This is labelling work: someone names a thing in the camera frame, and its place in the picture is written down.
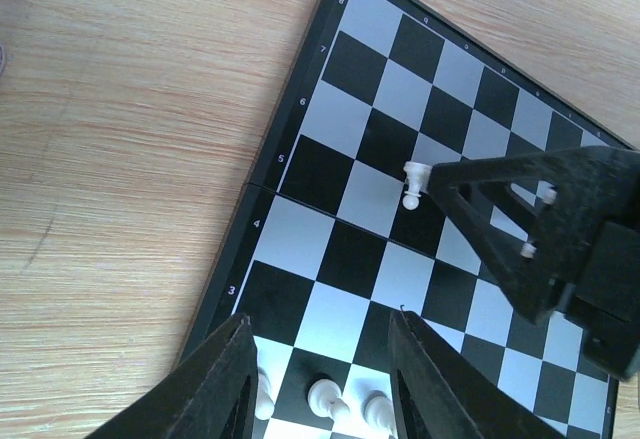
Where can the white chess piece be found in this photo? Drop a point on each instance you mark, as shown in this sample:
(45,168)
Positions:
(265,404)
(325,400)
(379,414)

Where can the white chess pawn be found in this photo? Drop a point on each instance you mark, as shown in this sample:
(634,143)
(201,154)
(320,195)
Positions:
(417,177)

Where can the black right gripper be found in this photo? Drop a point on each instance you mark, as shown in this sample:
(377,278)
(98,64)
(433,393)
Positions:
(566,202)

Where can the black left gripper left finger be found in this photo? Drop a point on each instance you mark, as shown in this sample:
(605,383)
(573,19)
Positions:
(211,394)

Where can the white chess piece in tin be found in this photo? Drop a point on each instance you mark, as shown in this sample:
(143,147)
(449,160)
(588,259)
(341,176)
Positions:
(325,400)

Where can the black white chess board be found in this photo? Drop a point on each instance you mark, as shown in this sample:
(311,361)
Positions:
(321,249)

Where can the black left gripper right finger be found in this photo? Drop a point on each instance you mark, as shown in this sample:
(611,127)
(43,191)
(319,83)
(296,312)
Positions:
(437,393)

